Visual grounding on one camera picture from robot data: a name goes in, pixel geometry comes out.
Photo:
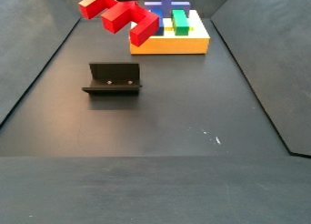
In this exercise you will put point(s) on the yellow base board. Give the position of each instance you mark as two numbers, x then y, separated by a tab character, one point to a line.
168	44

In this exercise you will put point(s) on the purple cross-shaped block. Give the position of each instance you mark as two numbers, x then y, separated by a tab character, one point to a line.
167	6

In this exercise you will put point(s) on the blue long block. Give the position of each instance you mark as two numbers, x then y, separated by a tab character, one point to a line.
160	22

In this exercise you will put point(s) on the black block holder stand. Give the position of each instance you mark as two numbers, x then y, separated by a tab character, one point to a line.
113	78

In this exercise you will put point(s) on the red cross-shaped block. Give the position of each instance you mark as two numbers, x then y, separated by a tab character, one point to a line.
117	14

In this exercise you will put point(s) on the green long block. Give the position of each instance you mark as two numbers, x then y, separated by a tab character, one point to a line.
179	22

